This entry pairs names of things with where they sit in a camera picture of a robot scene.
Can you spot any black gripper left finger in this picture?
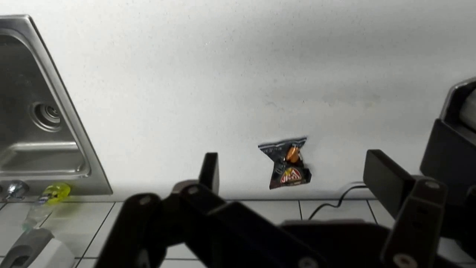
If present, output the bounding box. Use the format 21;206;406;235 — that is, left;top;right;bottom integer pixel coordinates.
94;150;330;268

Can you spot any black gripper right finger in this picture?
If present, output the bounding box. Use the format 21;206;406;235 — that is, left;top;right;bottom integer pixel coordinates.
363;147;451;268

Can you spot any dark snack packet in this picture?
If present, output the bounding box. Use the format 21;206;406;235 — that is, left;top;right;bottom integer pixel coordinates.
256;135;314;190

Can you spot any yellow dish soap bottle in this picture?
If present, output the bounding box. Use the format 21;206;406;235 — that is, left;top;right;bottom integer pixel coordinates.
21;179;74;232

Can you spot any stainless steel sink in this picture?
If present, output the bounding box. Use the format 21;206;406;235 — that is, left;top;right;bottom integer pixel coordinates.
0;13;114;196

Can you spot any black power cord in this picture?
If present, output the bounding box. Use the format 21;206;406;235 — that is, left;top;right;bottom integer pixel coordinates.
306;181;372;221

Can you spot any chrome faucet handle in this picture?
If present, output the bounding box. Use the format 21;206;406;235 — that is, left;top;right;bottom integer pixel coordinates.
0;178;30;202

